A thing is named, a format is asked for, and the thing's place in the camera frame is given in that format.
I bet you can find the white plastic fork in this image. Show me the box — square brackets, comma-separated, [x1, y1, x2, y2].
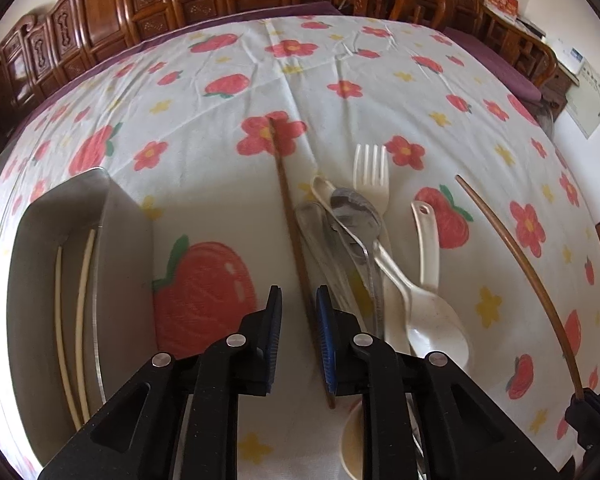
[353, 144, 411, 354]

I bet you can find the white plastic spoon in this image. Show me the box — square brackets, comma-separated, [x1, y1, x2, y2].
[312, 176, 471, 370]
[411, 200, 440, 294]

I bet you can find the clear plastic spoon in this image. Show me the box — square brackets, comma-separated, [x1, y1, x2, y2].
[294, 202, 366, 330]

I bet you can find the metal spoon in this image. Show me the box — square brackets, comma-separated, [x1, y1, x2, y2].
[329, 188, 385, 339]
[340, 400, 364, 480]

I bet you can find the dark brown wooden chopstick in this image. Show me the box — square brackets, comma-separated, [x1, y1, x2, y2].
[268, 116, 337, 410]

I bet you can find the metal rectangular tray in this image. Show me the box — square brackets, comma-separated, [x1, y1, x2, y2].
[6, 168, 157, 466]

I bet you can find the floral white tablecloth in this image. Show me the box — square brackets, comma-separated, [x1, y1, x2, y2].
[0, 16, 600, 479]

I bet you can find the purple seat cushion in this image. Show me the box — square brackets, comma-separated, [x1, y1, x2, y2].
[443, 27, 542, 103]

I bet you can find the red printed box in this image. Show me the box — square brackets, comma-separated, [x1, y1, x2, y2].
[483, 0, 519, 24]

